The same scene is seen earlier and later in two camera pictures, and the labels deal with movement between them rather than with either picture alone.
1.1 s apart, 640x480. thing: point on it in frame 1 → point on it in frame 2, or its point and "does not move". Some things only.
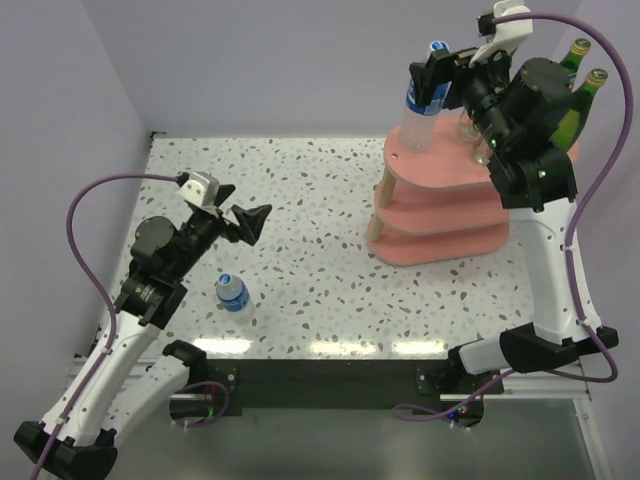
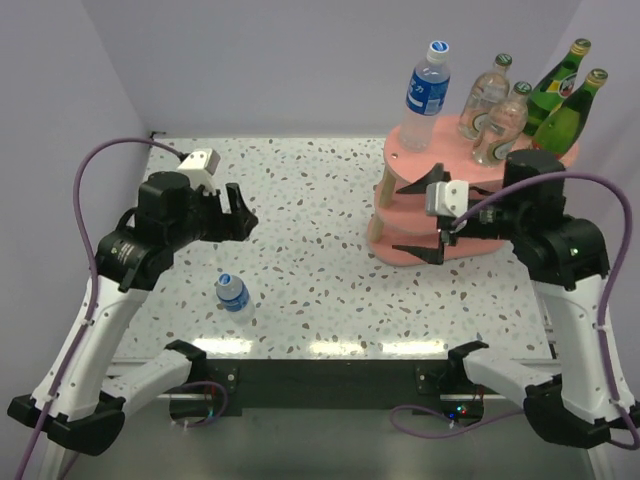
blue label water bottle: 234,297 does not move
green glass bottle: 574,116 does not move
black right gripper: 440,68 → 434,254
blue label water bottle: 419,122 does not move
